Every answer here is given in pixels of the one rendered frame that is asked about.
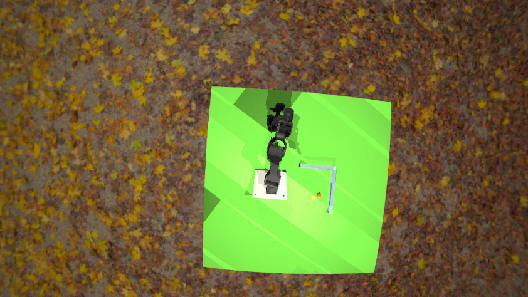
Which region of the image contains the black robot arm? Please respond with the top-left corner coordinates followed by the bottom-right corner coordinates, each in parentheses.
top-left (264, 108), bottom-right (294, 195)

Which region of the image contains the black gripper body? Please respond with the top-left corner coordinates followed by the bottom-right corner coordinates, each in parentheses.
top-left (268, 103), bottom-right (285, 131)

